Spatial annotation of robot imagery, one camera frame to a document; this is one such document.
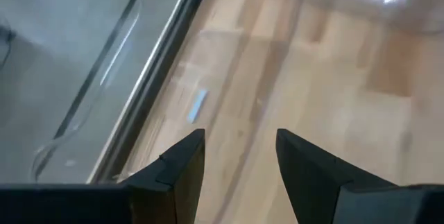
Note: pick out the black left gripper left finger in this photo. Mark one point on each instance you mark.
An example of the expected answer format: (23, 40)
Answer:
(173, 168)

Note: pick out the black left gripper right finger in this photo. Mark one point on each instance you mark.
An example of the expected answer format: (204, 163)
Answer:
(312, 175)

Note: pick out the clear plastic bin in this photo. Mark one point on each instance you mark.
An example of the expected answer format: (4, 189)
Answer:
(69, 78)

